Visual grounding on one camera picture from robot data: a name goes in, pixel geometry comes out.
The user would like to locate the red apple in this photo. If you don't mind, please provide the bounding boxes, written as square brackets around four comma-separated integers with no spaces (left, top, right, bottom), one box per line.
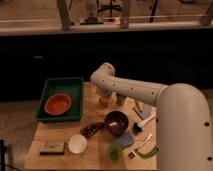
[99,97,109,108]

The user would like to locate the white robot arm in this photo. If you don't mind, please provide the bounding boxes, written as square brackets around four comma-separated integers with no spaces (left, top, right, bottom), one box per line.
[90,62,213,171]

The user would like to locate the metal cup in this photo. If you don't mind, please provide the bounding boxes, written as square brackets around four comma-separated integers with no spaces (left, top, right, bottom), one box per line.
[116,94,126,106]

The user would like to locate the white paper cup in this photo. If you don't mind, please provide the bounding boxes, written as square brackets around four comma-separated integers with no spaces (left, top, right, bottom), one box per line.
[68,134,87,154]

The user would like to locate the dark brown bowl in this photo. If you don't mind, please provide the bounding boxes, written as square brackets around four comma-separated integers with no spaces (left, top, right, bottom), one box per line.
[104,111,129,136]

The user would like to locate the green plastic tray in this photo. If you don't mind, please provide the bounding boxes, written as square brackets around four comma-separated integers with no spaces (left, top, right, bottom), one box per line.
[36,77,84,123]

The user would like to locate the yellow banana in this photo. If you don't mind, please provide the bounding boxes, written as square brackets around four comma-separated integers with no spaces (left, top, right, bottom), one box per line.
[135,101,144,112]

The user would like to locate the bunch of dark grapes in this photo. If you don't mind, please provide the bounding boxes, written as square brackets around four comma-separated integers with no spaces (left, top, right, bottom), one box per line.
[80,122,104,139]

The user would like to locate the wooden table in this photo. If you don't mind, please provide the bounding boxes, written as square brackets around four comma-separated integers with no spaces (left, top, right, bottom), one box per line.
[23,81,159,171]

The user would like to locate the grey cloth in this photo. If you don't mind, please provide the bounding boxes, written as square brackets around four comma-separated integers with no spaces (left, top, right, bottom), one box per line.
[133,103,152,120]

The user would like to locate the black white brush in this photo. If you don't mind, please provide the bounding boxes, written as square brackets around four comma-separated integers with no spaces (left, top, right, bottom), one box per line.
[133,113,156,132]

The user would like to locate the blue cloth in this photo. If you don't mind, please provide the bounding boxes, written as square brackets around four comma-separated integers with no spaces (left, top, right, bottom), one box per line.
[112,132,134,149]

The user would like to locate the orange bowl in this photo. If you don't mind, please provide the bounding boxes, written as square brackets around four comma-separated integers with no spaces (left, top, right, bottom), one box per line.
[44,93,72,116]

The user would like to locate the metal fork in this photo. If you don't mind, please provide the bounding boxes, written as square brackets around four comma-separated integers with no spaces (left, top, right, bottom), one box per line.
[128,133,152,159]

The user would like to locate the green cucumber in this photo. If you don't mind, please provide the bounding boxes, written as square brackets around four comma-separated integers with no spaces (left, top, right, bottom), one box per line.
[138,146,157,159]

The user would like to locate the black sponge block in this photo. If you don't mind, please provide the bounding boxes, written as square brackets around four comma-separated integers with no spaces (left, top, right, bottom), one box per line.
[39,141,65,155]

